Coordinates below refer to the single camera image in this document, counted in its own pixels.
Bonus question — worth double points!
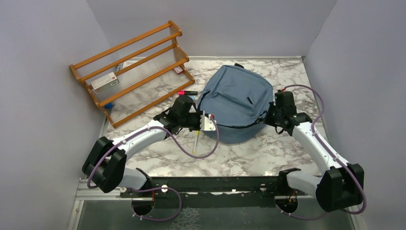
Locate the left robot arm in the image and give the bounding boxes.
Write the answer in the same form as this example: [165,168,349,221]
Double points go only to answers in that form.
[82,96,206,197]

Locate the pink black highlighter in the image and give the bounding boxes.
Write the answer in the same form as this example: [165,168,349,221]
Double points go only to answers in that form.
[178,90,198,96]

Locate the white box on shelf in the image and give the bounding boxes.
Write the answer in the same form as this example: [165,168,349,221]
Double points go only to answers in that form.
[91,72,119,93]

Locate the yellow capped pen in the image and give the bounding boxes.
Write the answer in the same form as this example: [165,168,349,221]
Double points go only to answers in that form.
[192,131,200,154]

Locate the blue backpack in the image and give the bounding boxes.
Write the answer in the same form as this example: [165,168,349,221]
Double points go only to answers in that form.
[197,65,273,144]

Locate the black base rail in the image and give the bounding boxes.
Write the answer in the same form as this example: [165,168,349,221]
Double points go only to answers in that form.
[87,170,321,217]

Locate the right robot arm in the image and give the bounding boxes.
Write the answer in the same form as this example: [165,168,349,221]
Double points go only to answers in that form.
[265,91,365,212]

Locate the wooden shelf rack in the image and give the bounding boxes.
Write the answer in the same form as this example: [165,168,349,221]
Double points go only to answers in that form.
[69,21,195,128]

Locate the small red white box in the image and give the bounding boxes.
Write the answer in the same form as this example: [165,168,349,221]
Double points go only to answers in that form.
[173,66,185,74]

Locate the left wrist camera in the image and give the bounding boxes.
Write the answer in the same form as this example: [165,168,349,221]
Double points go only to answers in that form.
[200,111,216,131]

